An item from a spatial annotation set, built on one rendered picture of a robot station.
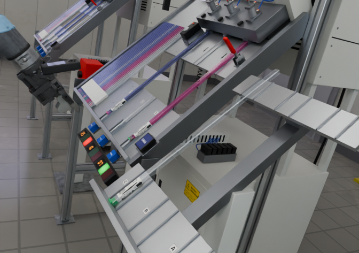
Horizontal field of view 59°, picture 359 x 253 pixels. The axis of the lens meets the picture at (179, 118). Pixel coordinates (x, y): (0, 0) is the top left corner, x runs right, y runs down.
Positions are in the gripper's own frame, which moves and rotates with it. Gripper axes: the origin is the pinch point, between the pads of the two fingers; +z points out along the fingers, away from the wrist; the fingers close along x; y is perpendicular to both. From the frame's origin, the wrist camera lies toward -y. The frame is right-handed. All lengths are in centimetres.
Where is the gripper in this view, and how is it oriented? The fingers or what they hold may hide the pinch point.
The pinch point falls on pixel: (77, 107)
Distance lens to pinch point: 112.2
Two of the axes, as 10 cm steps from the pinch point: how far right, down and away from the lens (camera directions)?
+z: 4.4, 6.9, 5.8
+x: 4.8, 3.7, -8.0
